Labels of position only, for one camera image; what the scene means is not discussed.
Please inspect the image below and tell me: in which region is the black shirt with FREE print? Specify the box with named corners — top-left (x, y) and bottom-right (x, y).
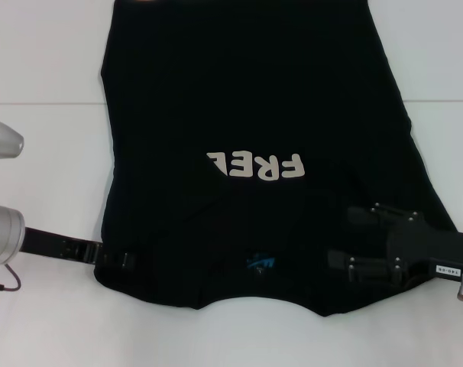
top-left (92, 0), bottom-right (458, 318)

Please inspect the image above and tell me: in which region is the thin dark left wrist cable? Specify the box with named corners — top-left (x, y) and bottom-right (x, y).
top-left (0, 263), bottom-right (22, 292)

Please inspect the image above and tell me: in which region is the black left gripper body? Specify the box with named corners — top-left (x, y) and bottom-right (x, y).
top-left (18, 227), bottom-right (103, 265)

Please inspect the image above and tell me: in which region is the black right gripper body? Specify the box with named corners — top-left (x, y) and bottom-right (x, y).
top-left (385, 219), bottom-right (463, 284)

